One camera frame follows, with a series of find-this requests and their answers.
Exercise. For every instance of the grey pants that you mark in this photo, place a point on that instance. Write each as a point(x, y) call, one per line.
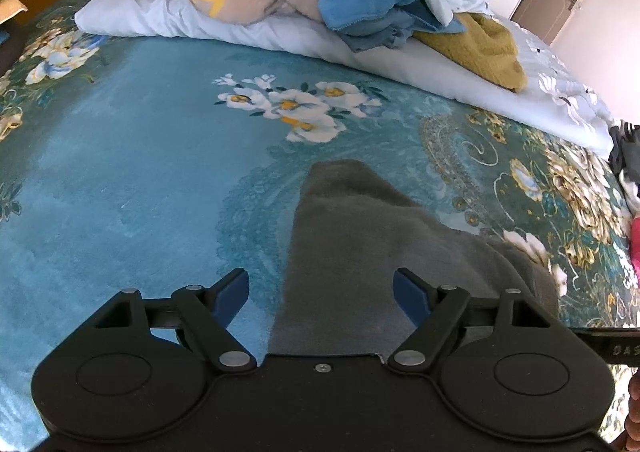
point(350, 242)

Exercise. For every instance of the mustard yellow sweater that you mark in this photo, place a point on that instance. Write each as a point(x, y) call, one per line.
point(490, 52)

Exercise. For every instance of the dark brown pillow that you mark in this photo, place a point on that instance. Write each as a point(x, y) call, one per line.
point(7, 52)

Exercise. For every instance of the bright pink cloth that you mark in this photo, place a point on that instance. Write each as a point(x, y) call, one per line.
point(636, 252)

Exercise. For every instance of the teal floral bed sheet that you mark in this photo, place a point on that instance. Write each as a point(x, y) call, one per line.
point(125, 157)

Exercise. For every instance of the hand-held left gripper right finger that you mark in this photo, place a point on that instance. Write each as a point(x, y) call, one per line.
point(410, 292)

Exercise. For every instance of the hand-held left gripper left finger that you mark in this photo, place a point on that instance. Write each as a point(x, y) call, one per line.
point(235, 292)

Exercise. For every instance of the person's right hand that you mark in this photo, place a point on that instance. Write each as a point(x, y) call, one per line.
point(634, 412)

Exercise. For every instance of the light blue daisy quilt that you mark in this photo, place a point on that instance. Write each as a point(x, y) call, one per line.
point(300, 37)

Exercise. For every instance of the dark clothes pile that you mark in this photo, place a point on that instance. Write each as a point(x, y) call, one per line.
point(627, 147)

